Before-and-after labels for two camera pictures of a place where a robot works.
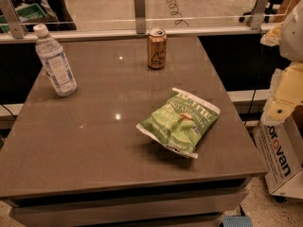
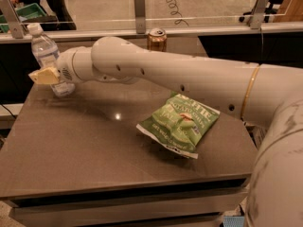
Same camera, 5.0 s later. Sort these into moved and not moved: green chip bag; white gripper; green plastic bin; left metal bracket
Moved: white gripper
Not moved: green plastic bin; left metal bracket; green chip bag
